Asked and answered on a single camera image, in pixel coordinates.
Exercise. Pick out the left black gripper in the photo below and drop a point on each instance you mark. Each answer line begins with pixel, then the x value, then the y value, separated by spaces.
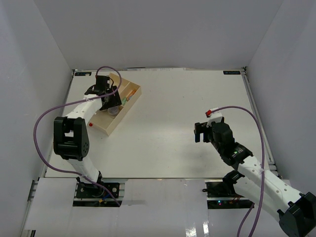
pixel 115 101

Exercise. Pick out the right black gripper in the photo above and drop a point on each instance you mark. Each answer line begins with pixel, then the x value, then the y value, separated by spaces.
pixel 200 128

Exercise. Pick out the green correction tape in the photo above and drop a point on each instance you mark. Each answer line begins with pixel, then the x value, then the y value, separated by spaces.
pixel 124 100

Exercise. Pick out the paperclip jar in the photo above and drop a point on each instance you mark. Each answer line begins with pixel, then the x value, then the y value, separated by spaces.
pixel 113 111

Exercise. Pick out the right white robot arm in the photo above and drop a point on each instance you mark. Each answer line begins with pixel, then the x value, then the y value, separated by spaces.
pixel 293 210

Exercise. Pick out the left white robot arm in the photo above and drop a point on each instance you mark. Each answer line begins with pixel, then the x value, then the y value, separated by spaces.
pixel 71 141

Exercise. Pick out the beige compartment box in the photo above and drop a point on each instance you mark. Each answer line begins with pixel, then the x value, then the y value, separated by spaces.
pixel 106 123

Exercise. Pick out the left black corner label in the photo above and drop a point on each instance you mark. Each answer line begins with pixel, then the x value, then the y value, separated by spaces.
pixel 82 74

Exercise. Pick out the black corner label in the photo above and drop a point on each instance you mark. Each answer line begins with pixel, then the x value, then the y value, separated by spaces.
pixel 231 72
pixel 82 74

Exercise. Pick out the right black corner label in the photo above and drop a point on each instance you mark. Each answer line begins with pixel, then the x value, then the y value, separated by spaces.
pixel 231 72

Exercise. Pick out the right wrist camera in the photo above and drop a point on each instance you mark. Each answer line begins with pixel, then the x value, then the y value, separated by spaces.
pixel 213 116

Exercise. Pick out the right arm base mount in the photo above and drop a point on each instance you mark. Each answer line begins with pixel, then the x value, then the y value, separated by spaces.
pixel 221 195

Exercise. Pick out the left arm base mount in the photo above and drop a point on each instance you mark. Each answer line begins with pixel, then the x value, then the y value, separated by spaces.
pixel 90 195

